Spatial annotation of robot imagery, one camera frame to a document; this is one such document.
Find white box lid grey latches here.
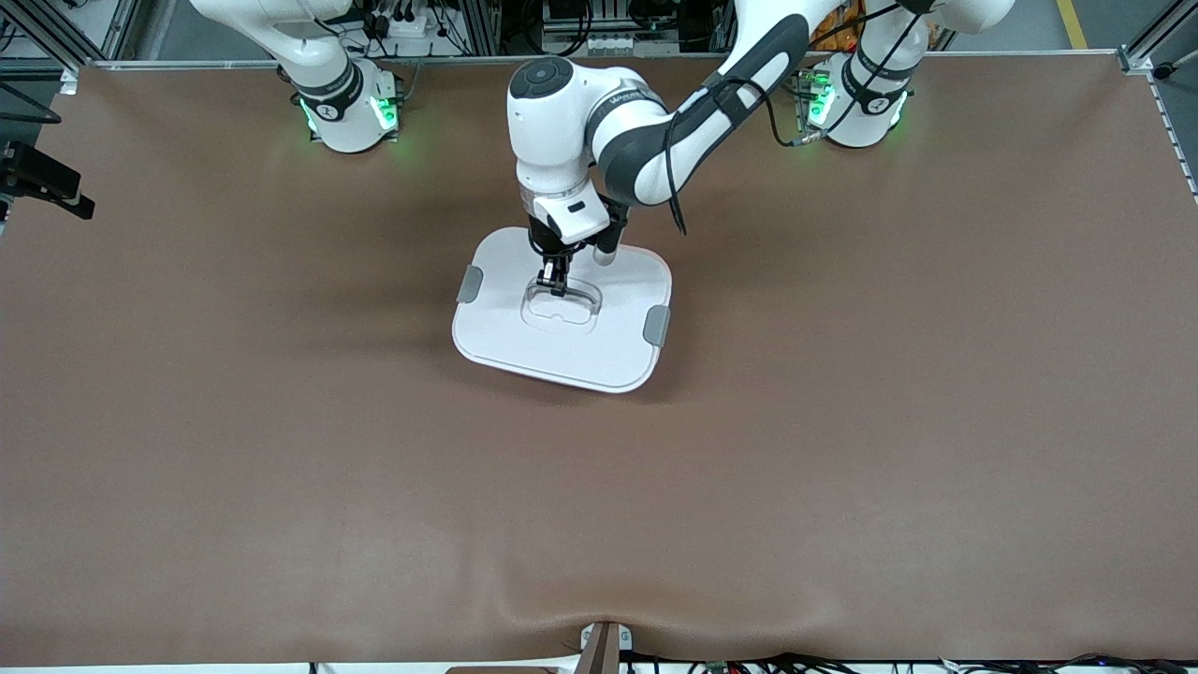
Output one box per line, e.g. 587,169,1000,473
452,227,673,394

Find white power strip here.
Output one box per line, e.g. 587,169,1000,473
370,7,433,46

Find orange mesh bag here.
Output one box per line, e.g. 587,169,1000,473
810,0,867,53

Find silver table edge rail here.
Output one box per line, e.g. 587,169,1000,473
89,51,1124,72

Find metal table edge bracket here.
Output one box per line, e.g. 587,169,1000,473
578,621,634,674

